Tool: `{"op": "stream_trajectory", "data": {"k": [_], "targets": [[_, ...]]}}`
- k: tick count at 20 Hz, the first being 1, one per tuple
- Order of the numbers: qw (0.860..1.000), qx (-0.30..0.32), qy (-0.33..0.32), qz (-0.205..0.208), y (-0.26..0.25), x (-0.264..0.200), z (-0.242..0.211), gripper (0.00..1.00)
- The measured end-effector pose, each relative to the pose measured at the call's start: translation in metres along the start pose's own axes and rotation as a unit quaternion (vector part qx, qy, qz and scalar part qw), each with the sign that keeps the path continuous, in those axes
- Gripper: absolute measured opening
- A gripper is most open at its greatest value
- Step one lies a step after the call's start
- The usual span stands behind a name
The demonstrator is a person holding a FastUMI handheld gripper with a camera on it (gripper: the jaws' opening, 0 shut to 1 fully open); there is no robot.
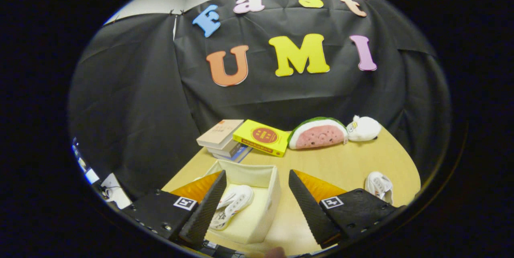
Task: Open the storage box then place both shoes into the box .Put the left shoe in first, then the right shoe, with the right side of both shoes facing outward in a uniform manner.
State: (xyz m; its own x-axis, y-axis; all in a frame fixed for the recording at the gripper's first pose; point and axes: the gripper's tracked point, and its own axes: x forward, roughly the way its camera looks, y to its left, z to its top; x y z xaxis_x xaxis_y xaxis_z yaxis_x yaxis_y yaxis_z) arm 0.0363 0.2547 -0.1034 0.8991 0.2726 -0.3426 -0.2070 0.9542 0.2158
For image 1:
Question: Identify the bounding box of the grey book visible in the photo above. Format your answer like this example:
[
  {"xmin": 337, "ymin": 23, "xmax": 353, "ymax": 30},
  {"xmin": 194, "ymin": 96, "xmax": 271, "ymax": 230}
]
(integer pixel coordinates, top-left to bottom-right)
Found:
[{"xmin": 207, "ymin": 140, "xmax": 249, "ymax": 158}]

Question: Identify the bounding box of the blue printed packet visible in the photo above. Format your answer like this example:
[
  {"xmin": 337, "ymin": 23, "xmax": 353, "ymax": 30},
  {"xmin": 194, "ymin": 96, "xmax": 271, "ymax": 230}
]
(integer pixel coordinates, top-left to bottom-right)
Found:
[{"xmin": 71, "ymin": 138, "xmax": 100, "ymax": 185}]

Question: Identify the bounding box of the blue book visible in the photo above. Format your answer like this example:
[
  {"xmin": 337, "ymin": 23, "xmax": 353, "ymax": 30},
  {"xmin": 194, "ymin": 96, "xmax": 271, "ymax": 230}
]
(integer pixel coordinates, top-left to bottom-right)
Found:
[{"xmin": 223, "ymin": 146, "xmax": 253, "ymax": 163}]

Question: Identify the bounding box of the beige fabric storage box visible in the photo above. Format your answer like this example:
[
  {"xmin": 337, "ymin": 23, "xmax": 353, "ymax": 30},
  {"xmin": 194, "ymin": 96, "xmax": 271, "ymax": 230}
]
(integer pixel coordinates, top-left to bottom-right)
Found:
[{"xmin": 193, "ymin": 159, "xmax": 281, "ymax": 245}]

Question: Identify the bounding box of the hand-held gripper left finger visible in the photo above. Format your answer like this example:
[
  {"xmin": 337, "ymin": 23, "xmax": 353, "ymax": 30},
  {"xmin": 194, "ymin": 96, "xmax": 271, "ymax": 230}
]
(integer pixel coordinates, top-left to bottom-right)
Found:
[{"xmin": 120, "ymin": 170, "xmax": 228, "ymax": 247}]

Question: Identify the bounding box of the white canvas shoe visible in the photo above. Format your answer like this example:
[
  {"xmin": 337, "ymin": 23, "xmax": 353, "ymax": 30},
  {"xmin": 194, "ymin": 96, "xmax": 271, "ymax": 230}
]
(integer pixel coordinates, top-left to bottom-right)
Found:
[
  {"xmin": 365, "ymin": 171, "xmax": 394, "ymax": 205},
  {"xmin": 209, "ymin": 185, "xmax": 254, "ymax": 231}
]

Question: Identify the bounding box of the white object with cable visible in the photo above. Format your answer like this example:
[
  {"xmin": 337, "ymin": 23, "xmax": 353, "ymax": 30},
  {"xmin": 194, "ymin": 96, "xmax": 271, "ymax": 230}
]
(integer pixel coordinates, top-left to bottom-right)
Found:
[{"xmin": 100, "ymin": 173, "xmax": 132, "ymax": 209}]

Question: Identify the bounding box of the white plush toy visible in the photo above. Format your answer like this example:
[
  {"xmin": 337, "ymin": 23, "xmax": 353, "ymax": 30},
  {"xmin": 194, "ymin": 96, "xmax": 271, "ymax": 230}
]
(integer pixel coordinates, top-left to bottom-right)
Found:
[{"xmin": 346, "ymin": 115, "xmax": 382, "ymax": 142}]

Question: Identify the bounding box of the yellow book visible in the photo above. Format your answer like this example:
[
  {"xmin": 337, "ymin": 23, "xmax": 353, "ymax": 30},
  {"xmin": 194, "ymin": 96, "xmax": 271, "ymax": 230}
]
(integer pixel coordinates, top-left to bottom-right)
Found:
[{"xmin": 233, "ymin": 120, "xmax": 290, "ymax": 157}]

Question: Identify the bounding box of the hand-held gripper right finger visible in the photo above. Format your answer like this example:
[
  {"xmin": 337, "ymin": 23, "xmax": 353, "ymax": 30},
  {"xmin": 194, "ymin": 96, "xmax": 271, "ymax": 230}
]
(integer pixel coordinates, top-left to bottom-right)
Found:
[{"xmin": 288, "ymin": 169, "xmax": 403, "ymax": 250}]

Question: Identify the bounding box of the watermelon slice plush toy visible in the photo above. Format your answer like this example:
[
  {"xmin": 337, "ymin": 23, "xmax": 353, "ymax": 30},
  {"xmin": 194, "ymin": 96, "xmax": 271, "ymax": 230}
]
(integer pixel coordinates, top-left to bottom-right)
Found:
[{"xmin": 288, "ymin": 117, "xmax": 349, "ymax": 150}]

